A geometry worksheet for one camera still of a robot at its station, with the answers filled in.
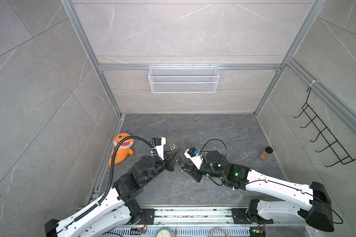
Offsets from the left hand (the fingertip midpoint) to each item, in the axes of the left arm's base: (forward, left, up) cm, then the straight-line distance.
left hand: (179, 148), depth 64 cm
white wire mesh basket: (+55, -5, -1) cm, 56 cm away
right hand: (-4, -2, -9) cm, 10 cm away
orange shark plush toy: (+15, +35, -25) cm, 46 cm away
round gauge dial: (-29, +8, -26) cm, 39 cm away
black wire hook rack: (-8, -67, +3) cm, 68 cm away
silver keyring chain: (0, +3, +2) cm, 4 cm away
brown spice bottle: (+8, -54, -24) cm, 60 cm away
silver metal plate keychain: (+23, 0, -32) cm, 39 cm away
